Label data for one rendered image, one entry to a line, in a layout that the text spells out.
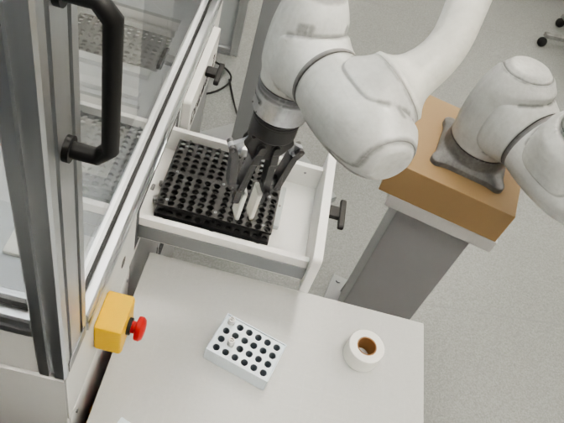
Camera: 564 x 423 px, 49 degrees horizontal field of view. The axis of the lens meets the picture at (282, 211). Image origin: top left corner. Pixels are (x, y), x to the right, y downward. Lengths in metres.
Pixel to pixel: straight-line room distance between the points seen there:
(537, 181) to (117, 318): 0.85
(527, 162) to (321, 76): 0.66
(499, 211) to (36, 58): 1.18
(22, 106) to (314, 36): 0.43
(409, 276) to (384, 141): 1.07
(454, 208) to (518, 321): 1.08
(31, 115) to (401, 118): 0.42
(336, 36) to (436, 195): 0.72
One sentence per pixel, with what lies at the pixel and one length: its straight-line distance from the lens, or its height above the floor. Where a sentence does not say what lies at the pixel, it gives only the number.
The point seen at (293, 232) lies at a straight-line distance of 1.26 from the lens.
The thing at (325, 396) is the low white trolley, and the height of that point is 0.76.
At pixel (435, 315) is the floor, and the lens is 2.35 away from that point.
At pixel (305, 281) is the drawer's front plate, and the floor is 0.86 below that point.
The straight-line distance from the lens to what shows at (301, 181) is 1.34.
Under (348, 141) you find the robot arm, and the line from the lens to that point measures 0.75.
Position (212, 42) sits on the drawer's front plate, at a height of 0.93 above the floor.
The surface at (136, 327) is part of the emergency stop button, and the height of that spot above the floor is 0.89.
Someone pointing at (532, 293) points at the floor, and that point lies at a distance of 2.63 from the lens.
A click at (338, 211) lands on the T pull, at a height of 0.91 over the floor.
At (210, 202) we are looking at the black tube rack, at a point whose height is 0.87.
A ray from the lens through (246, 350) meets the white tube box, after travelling 1.14.
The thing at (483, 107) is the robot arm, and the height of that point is 1.04.
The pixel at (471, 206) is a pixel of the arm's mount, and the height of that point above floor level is 0.83.
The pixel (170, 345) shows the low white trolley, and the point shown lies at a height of 0.76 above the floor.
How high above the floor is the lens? 1.80
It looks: 49 degrees down
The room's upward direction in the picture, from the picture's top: 20 degrees clockwise
